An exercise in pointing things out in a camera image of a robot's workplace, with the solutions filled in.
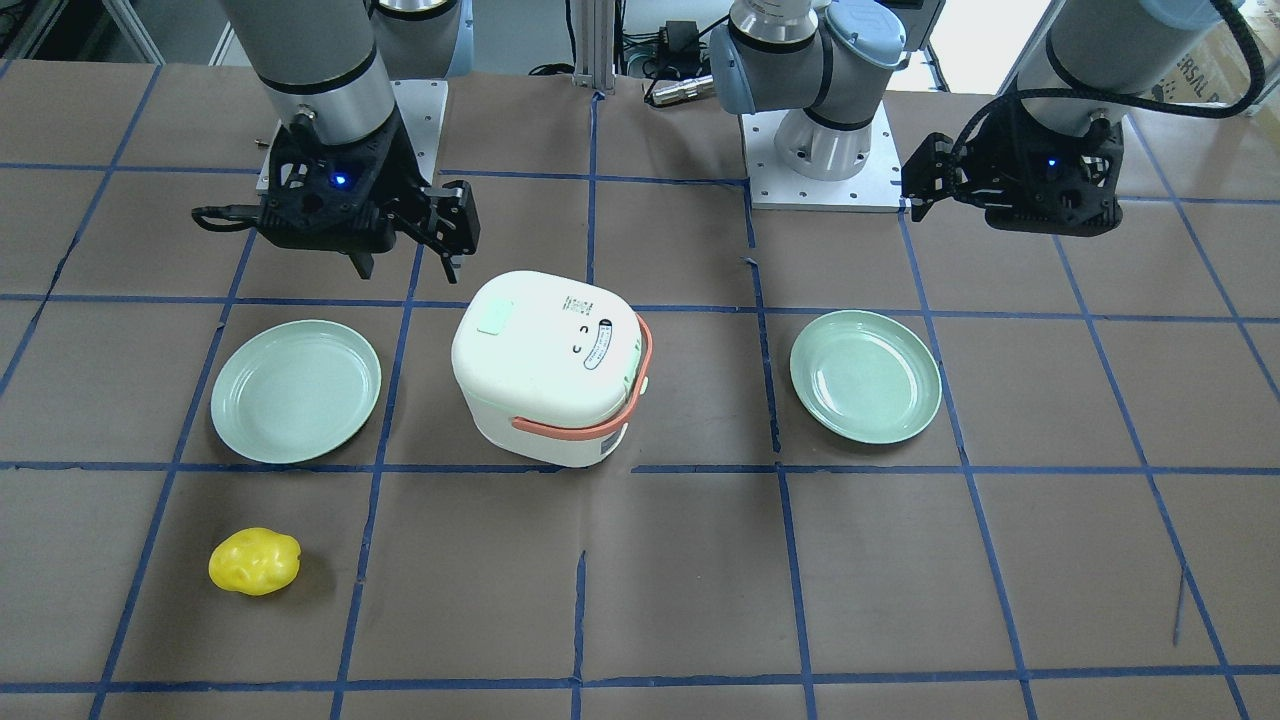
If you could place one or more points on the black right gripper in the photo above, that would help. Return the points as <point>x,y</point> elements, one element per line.
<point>402,163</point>

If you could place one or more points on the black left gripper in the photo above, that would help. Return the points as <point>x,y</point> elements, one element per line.
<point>982,148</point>

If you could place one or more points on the white rice cooker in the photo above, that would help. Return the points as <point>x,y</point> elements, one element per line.
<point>551,368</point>

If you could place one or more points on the green plate near left arm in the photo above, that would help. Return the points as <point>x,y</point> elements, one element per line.
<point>865,377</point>

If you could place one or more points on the green plate near right arm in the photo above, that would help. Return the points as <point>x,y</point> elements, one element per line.
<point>295,392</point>

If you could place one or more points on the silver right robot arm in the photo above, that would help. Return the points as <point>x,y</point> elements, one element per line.
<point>323,43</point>

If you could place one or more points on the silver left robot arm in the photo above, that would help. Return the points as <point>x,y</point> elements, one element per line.
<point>829,68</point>

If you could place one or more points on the black power adapter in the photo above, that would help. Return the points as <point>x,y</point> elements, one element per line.
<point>679,42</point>

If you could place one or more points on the yellow toy potato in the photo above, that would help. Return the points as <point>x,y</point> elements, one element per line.
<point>255,561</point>

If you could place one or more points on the aluminium frame post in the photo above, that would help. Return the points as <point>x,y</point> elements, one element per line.
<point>594,42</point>

